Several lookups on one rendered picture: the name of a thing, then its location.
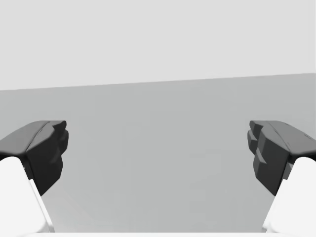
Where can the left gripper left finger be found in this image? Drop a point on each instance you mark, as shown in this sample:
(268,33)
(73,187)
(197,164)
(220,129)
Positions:
(37,158)

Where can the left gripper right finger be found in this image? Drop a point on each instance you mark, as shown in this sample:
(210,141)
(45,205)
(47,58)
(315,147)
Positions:
(276,158)

